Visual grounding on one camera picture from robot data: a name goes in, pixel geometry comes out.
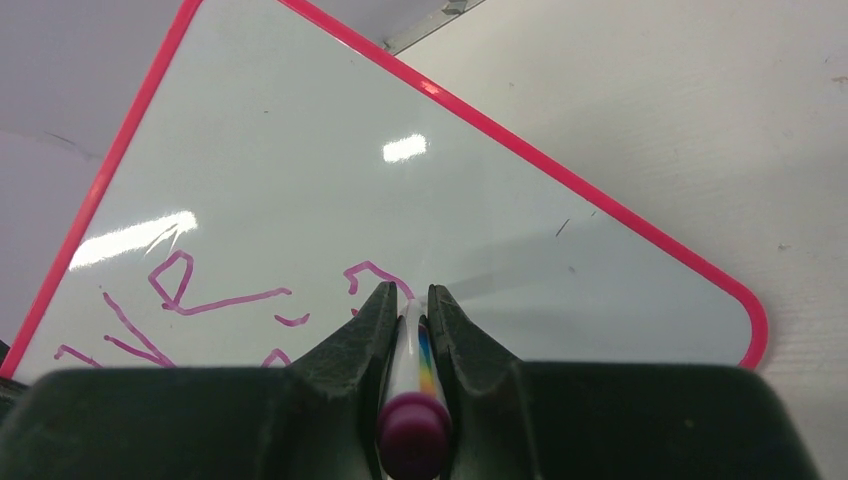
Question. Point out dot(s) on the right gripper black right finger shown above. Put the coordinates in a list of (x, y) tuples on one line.
[(521, 419)]

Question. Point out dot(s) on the pink-framed whiteboard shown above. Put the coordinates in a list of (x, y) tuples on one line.
[(276, 165)]

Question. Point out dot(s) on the aluminium table edge rail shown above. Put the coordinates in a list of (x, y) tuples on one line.
[(447, 13)]

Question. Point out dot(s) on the pink marker pen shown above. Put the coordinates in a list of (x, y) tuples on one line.
[(413, 427)]

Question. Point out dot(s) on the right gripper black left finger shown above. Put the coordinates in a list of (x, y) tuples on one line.
[(313, 419)]

